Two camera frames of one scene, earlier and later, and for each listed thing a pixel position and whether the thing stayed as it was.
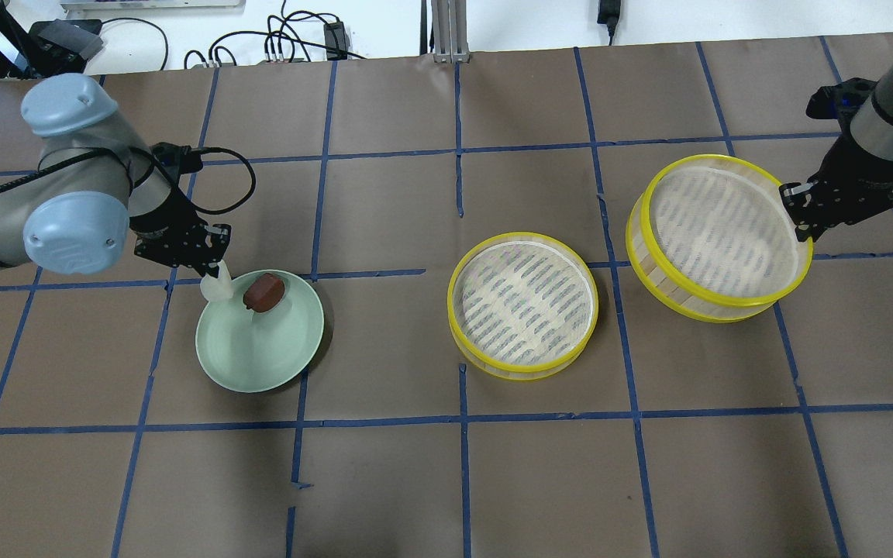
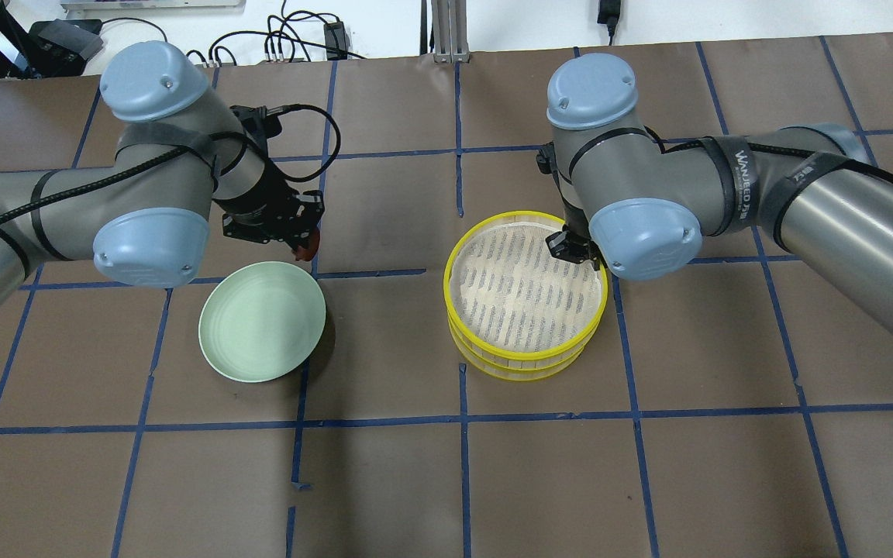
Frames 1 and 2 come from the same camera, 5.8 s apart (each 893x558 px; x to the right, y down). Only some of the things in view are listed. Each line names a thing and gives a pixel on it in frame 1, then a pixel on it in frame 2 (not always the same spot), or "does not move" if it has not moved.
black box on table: x=62 y=46 does not move
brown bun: x=264 y=293 → x=307 y=253
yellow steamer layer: x=711 y=238 → x=507 y=295
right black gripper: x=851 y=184 → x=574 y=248
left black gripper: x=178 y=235 → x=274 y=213
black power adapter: x=608 y=13 does not move
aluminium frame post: x=449 y=23 does not move
